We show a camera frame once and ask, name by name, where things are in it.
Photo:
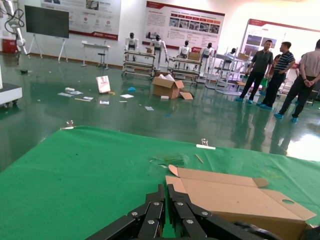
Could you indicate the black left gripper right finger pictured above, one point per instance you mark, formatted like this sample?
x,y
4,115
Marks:
x,y
185,220

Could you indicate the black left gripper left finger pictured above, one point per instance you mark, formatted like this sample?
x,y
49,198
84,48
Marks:
x,y
150,220

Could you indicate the white industrial robot arm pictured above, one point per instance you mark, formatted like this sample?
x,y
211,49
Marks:
x,y
15,25

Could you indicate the open cardboard box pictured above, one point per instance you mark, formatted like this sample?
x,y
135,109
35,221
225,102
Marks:
x,y
237,200

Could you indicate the clear plastic wrapper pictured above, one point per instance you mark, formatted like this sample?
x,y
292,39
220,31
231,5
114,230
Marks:
x,y
170,160

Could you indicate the small wooden stick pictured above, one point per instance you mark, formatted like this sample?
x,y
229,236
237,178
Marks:
x,y
199,158

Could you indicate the silver binder clip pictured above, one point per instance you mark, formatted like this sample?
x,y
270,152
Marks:
x,y
205,146
68,127

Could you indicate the green table cloth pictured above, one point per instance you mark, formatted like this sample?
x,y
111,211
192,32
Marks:
x,y
75,175

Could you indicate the white paper sheet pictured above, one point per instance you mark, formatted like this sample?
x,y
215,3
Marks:
x,y
88,98
149,108
104,102
65,94
76,92
127,96

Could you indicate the loose cardboard piece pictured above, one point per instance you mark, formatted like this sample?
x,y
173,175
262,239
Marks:
x,y
186,95

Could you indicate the blue shoe cover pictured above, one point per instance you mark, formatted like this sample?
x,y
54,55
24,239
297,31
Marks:
x,y
131,89

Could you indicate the large open cardboard carton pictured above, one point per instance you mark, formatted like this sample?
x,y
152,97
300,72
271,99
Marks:
x,y
166,88

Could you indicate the white red paper bag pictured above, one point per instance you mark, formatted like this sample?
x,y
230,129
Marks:
x,y
103,84

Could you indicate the metal rack cart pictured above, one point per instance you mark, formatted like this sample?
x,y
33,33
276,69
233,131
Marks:
x,y
138,65
185,67

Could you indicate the white black humanoid robot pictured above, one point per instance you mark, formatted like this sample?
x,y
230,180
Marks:
x,y
233,51
158,45
131,42
207,51
185,50

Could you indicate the black stool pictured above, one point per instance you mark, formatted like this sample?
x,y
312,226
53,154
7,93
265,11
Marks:
x,y
101,54

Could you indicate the man in dark green shirt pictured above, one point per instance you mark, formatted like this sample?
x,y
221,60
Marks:
x,y
261,62

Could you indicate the man in striped shirt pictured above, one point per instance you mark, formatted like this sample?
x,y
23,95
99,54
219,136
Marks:
x,y
281,65

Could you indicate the white desk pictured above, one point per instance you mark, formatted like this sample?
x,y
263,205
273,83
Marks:
x,y
96,45

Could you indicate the white machine base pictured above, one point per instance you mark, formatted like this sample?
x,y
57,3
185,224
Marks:
x,y
8,92

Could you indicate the man in grey shirt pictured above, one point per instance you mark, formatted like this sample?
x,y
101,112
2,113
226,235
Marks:
x,y
308,67

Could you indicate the white info board with photos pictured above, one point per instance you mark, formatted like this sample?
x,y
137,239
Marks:
x,y
260,32

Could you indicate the red framed info board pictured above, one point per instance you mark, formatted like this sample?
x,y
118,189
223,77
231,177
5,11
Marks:
x,y
182,15

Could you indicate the white poster board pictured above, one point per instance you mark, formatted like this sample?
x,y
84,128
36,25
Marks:
x,y
82,15

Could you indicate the red cabinet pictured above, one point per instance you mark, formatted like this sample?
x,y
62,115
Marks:
x,y
9,45

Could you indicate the black display screen on stand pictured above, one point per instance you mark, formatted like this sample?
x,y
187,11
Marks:
x,y
46,21

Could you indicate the white frame rack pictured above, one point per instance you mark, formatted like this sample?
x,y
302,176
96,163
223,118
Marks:
x,y
225,70

